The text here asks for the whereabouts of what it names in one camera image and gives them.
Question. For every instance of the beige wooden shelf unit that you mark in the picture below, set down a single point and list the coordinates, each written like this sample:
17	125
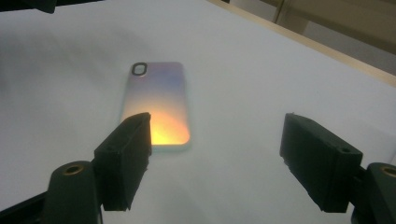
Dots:
342	18

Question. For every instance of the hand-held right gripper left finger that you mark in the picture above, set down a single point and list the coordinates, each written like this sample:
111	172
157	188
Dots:
123	161

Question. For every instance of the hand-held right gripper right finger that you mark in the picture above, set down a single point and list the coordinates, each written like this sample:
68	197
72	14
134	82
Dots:
320	161

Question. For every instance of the iridescent phone case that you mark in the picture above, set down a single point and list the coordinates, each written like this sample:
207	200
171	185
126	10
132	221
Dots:
158	93

